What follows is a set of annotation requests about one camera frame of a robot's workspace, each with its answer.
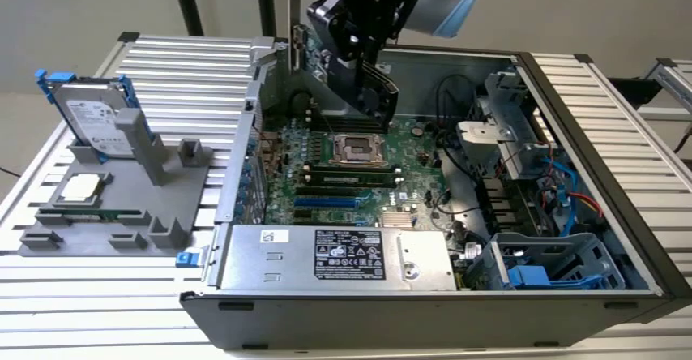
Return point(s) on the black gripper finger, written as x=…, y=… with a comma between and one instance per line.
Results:
x=345, y=39

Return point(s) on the green graphics card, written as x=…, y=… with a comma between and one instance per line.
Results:
x=384, y=96

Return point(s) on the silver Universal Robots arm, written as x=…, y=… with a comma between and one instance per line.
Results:
x=432, y=7

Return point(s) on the black stand pole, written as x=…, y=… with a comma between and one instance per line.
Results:
x=186, y=3
x=264, y=3

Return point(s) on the silver coin cell battery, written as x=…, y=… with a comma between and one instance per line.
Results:
x=414, y=130

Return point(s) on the CPU socket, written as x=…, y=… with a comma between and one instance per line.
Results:
x=350, y=146

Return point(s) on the grey metal drive cage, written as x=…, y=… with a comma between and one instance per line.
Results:
x=500, y=92

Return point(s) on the RAM stick with white label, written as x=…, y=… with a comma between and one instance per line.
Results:
x=345, y=179

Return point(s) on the green motherboard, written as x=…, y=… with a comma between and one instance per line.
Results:
x=416, y=173

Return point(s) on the long black expansion slot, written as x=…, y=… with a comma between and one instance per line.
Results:
x=329, y=190

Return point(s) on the blue expansion slot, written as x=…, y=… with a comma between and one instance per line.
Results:
x=326, y=203

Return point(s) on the short black expansion slot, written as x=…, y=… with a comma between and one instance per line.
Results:
x=304, y=214

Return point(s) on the small silver chipset heatsink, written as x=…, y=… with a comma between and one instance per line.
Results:
x=397, y=220

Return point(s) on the hard disk in blue carrier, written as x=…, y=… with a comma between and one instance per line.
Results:
x=89, y=121

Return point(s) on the silver power supply unit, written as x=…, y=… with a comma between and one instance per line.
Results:
x=258, y=271

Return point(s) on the bare green RAM stick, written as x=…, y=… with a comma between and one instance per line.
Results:
x=121, y=215

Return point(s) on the silver CPU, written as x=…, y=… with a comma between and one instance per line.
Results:
x=81, y=187

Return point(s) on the blue case latch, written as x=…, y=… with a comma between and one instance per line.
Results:
x=189, y=258

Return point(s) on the grey disk bay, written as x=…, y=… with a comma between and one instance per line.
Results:
x=540, y=240

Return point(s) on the blue disk carrier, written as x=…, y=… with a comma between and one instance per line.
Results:
x=526, y=275

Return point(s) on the open grey PC case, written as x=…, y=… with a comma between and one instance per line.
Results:
x=378, y=319

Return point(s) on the grey parts rack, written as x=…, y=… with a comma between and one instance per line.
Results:
x=86, y=248

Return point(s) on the silver metal bracket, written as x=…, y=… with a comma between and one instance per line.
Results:
x=481, y=133

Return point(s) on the neighbouring metal table frame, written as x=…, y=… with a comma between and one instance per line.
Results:
x=670, y=72

